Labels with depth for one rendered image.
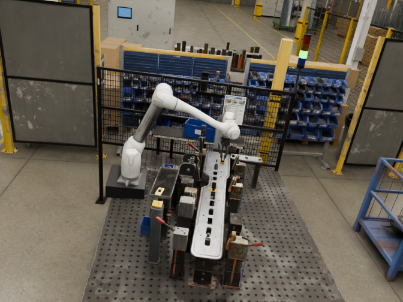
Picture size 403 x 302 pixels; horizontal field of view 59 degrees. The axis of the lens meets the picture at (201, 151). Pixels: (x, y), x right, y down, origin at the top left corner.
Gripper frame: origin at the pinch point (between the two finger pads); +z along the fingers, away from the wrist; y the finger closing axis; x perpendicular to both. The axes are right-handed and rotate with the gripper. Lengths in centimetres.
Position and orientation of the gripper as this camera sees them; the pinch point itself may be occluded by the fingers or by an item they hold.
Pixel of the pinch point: (222, 157)
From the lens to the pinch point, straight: 305.7
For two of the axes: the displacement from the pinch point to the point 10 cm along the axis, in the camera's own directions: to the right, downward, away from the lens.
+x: 0.9, -4.4, 8.9
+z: -1.1, 8.9, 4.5
